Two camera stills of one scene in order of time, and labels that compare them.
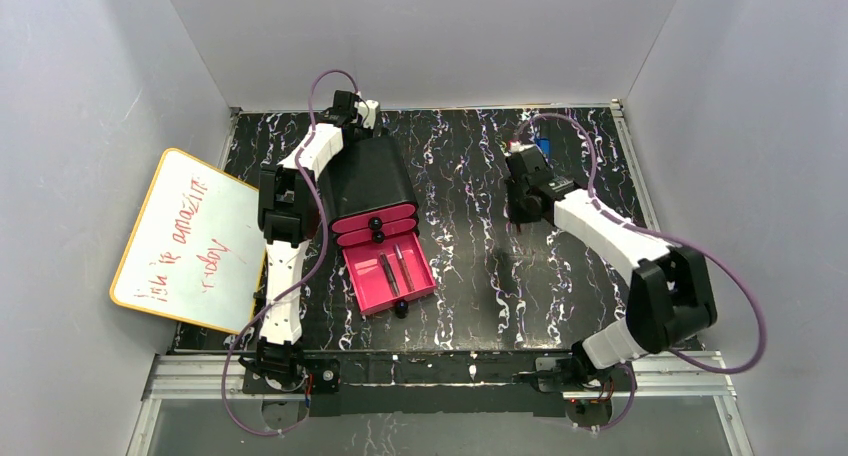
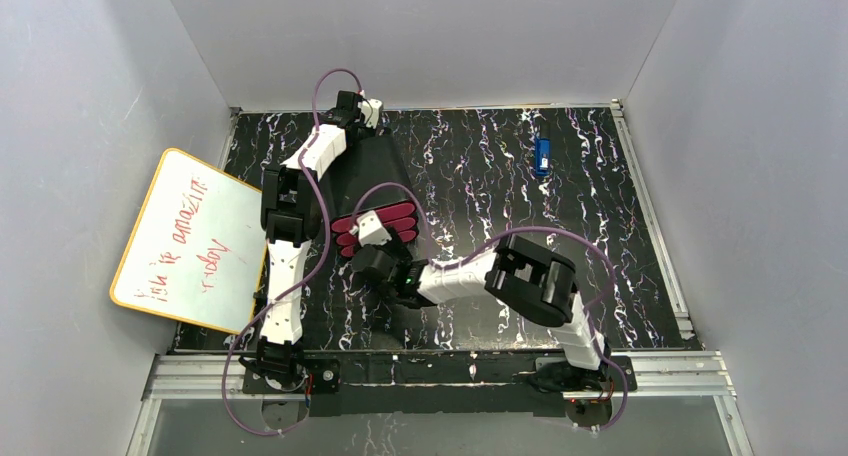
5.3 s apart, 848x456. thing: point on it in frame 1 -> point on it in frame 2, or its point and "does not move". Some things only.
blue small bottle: x=545 y=145 does not move
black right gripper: x=519 y=210 -> x=389 y=249
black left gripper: x=354 y=125 does not move
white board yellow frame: x=195 y=254 does not move
